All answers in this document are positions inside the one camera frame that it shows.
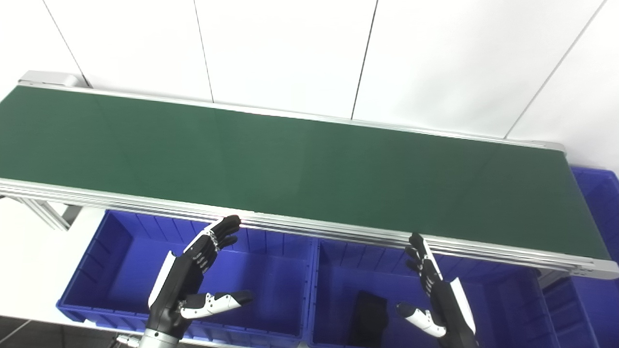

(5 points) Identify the aluminium conveyor support leg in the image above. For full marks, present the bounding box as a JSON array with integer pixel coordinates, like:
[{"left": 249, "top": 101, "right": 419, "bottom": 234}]
[
  {"left": 16, "top": 197, "right": 82, "bottom": 232},
  {"left": 536, "top": 268, "right": 577, "bottom": 291}
]

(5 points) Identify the green conveyor belt aluminium frame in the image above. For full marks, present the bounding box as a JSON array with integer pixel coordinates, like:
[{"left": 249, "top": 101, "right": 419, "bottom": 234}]
[{"left": 0, "top": 71, "right": 619, "bottom": 280}]

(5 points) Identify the black cylinder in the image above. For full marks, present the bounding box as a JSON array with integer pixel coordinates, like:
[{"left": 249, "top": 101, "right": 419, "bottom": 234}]
[{"left": 348, "top": 290, "right": 389, "bottom": 348}]

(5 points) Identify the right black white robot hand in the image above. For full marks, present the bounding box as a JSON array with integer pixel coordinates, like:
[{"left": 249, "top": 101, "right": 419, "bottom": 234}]
[{"left": 397, "top": 233, "right": 477, "bottom": 348}]

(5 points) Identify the blue plastic bin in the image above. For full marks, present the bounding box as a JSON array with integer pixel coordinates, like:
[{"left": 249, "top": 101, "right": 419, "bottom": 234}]
[
  {"left": 541, "top": 167, "right": 619, "bottom": 348},
  {"left": 307, "top": 239, "right": 562, "bottom": 348},
  {"left": 56, "top": 209, "right": 318, "bottom": 347}
]

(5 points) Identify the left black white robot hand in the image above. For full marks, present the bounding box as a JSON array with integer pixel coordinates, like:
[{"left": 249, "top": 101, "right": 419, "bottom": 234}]
[{"left": 147, "top": 215, "right": 254, "bottom": 339}]

